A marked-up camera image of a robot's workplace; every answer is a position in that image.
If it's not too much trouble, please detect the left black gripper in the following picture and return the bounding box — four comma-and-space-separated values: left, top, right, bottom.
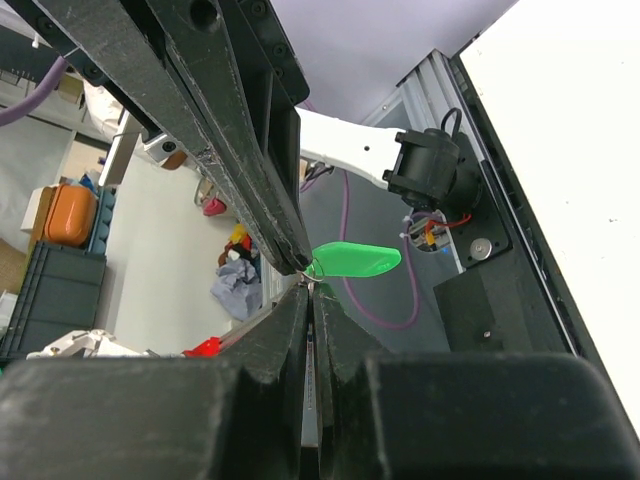
9, 0, 313, 277

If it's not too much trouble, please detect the green key tag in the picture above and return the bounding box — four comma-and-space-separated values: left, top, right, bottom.
312, 241, 402, 278

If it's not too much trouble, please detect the pink object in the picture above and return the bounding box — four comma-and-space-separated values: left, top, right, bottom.
202, 197, 227, 217

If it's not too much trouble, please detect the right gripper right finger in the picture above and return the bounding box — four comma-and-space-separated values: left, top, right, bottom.
313, 284, 639, 479

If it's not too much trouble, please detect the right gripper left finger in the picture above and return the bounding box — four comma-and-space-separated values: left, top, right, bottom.
1, 285, 308, 479

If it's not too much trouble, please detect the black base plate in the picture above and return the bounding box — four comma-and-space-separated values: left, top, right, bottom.
428, 51, 604, 368

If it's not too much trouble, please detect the blue crumpled cloth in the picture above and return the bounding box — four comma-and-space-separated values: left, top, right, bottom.
210, 258, 263, 321

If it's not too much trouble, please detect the grey storage crate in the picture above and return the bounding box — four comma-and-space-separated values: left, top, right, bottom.
1, 241, 107, 365

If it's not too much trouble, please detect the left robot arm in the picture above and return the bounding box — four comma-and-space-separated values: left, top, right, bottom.
12, 1, 461, 275

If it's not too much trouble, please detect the orange case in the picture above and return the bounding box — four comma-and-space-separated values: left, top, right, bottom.
44, 184, 98, 247

